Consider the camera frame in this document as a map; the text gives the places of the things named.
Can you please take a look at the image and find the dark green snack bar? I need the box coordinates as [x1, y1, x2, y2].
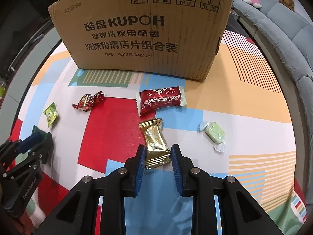
[32, 125, 52, 142]

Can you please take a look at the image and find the gold candy bar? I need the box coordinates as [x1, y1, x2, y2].
[139, 118, 171, 169]

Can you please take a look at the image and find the small green candy packet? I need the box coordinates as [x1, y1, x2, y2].
[43, 102, 58, 127]

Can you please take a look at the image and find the pale green candy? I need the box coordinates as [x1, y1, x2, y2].
[199, 121, 226, 153]

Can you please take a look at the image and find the red gold twist candy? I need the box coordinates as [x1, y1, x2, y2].
[72, 91, 104, 112]

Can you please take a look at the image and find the red love chocolate packet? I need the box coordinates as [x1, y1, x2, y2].
[136, 86, 187, 116]

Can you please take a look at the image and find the person's left hand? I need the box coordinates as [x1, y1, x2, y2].
[1, 205, 34, 234]

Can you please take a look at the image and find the colourful patchwork tablecloth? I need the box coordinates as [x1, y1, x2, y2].
[11, 31, 308, 234]

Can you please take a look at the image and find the brown cardboard box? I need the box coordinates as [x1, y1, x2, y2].
[49, 0, 233, 82]

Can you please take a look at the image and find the grey sectional sofa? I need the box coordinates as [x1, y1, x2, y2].
[231, 0, 313, 137]

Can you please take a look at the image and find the brown teddy bear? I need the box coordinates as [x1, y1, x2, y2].
[279, 0, 295, 12]

